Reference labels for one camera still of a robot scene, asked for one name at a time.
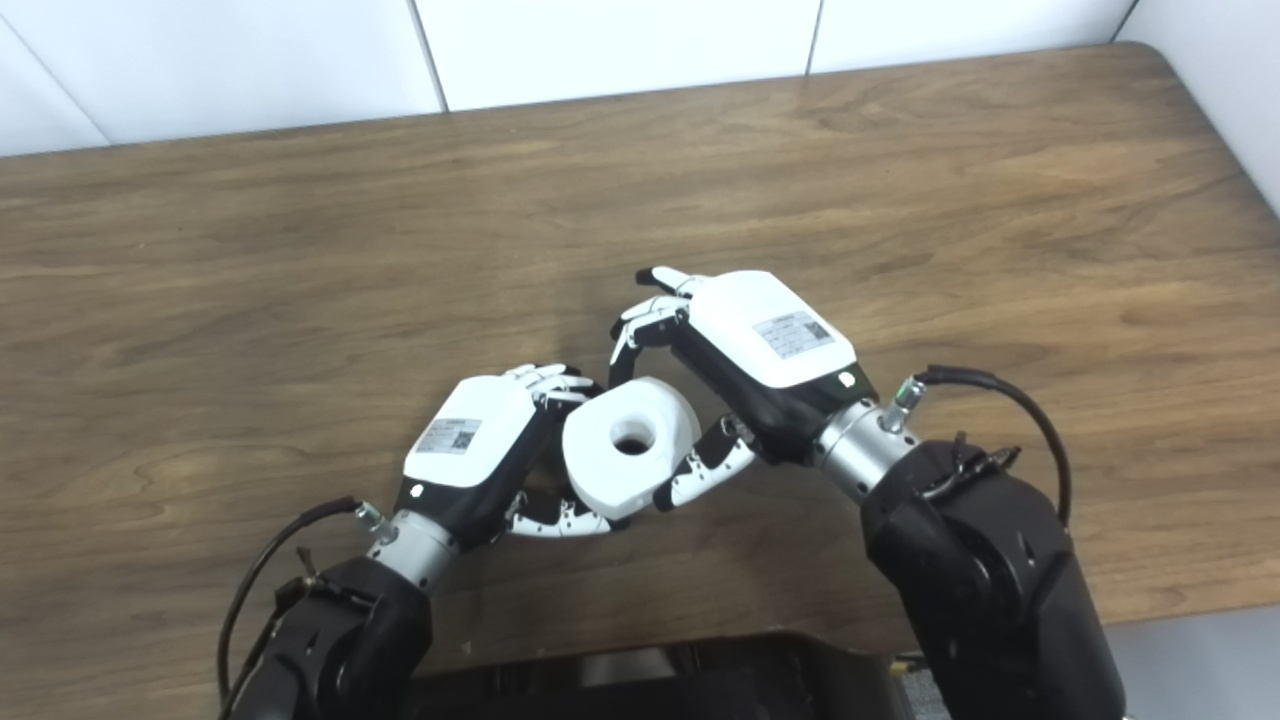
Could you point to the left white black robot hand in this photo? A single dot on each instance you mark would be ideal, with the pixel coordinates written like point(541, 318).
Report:
point(470, 440)

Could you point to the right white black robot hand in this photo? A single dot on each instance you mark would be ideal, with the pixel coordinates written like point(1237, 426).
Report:
point(770, 350)

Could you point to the round white plastic piece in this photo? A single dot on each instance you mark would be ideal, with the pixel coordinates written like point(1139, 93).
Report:
point(610, 470)

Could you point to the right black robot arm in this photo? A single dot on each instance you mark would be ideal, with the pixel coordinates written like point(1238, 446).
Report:
point(980, 580)

